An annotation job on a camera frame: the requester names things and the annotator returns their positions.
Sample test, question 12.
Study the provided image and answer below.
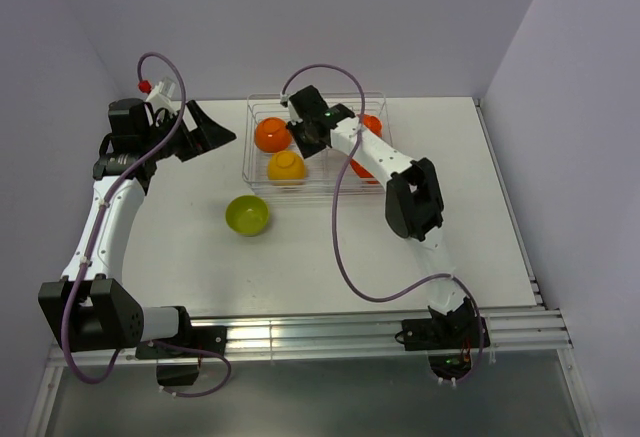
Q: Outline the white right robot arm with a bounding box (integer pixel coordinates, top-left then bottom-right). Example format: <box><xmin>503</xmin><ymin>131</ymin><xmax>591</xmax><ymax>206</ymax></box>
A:
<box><xmin>280</xmin><ymin>86</ymin><xmax>481</xmax><ymax>347</ymax></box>

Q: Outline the orange bowl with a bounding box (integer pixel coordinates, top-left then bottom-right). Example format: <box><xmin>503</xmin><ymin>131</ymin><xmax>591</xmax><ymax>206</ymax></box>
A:
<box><xmin>359</xmin><ymin>114</ymin><xmax>383</xmax><ymax>138</ymax></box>

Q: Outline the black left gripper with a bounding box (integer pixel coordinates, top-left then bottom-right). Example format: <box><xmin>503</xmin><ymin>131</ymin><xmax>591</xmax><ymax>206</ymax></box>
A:
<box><xmin>141</xmin><ymin>101</ymin><xmax>235</xmax><ymax>162</ymax></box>

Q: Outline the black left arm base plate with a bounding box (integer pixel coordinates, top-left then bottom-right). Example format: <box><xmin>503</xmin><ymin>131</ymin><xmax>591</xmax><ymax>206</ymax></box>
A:
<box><xmin>135</xmin><ymin>326</ymin><xmax>227</xmax><ymax>360</ymax></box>

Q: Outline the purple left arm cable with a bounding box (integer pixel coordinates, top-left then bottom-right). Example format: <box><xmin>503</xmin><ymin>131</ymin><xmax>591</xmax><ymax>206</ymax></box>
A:
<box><xmin>60</xmin><ymin>52</ymin><xmax>234</xmax><ymax>398</ymax></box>

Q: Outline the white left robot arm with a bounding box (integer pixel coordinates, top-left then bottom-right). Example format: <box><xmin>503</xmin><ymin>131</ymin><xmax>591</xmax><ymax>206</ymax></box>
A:
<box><xmin>38</xmin><ymin>98</ymin><xmax>236</xmax><ymax>356</ymax></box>

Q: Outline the green bowl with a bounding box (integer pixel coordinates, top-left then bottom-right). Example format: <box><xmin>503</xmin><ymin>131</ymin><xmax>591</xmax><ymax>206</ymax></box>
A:
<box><xmin>225</xmin><ymin>195</ymin><xmax>270</xmax><ymax>236</ymax></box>

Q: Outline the white bowl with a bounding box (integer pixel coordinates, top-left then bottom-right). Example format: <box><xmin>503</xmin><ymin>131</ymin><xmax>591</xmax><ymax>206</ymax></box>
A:
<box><xmin>254</xmin><ymin>117</ymin><xmax>292</xmax><ymax>153</ymax></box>

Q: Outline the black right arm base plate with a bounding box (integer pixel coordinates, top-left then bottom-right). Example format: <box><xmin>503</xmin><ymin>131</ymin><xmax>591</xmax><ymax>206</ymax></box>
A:
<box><xmin>394</xmin><ymin>318</ymin><xmax>491</xmax><ymax>351</ymax></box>

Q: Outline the aluminium table edge rail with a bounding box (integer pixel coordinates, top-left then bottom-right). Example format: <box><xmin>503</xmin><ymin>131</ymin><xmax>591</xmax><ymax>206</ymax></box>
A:
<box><xmin>47</xmin><ymin>309</ymin><xmax>574</xmax><ymax>368</ymax></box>

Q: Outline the orange bowl carried to rack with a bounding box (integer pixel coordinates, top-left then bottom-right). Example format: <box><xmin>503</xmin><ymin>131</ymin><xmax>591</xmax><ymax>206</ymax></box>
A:
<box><xmin>349</xmin><ymin>159</ymin><xmax>378</xmax><ymax>185</ymax></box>

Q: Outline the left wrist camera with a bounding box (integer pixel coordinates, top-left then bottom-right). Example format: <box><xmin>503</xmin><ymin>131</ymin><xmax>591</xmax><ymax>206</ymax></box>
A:
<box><xmin>138</xmin><ymin>77</ymin><xmax>177</xmax><ymax>114</ymax></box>

